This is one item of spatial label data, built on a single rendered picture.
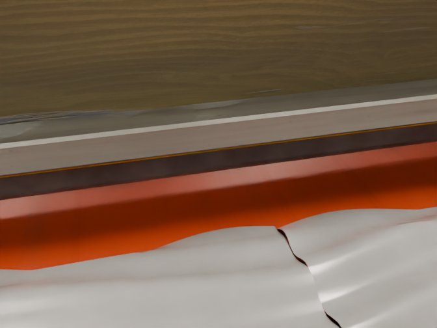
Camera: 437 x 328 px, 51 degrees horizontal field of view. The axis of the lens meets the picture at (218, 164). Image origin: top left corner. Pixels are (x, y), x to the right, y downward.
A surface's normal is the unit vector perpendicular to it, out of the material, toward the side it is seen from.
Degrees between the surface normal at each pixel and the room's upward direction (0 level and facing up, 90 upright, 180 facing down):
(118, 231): 0
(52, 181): 90
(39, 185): 90
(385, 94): 0
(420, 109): 90
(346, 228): 9
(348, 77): 90
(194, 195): 0
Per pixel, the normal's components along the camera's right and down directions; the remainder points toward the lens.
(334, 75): 0.22, 0.51
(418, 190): -0.01, -0.85
